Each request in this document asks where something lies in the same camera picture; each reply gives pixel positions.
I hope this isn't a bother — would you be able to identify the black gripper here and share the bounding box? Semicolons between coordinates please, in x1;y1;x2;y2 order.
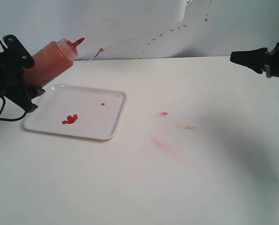
0;34;44;113

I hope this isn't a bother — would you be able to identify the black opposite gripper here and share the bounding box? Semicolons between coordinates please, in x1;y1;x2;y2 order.
230;43;279;78

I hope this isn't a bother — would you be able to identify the red sauce squeeze bottle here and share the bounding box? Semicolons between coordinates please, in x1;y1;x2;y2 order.
23;37;85;87

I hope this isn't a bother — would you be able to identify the red sauce blob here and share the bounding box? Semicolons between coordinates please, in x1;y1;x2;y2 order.
62;114;78;125

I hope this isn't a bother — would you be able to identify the white rectangular plastic tray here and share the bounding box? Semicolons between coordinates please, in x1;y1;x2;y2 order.
23;84;127;141

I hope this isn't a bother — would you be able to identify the white backdrop sheet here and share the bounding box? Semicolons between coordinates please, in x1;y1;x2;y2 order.
0;0;279;60

